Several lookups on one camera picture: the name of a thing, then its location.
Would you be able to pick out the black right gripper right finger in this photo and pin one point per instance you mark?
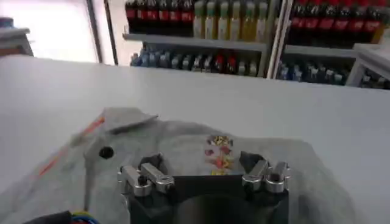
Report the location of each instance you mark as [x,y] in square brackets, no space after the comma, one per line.
[268,178]

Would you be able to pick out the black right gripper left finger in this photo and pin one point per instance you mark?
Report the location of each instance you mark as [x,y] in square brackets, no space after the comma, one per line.
[146,179]

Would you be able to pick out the grey printed t-shirt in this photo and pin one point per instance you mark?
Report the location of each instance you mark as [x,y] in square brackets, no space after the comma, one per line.
[182,137]

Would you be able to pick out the shelf rack with bottles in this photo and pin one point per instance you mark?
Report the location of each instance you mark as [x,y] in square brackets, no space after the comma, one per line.
[201,39]
[320,42]

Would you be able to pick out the white desk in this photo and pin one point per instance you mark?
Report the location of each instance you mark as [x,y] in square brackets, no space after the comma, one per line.
[370,62]

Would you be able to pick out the white side table with clothes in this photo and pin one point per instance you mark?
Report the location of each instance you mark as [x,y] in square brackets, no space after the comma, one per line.
[15,41]

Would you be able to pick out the black window post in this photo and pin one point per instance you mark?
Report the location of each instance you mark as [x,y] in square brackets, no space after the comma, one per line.
[111,30]
[94,30]

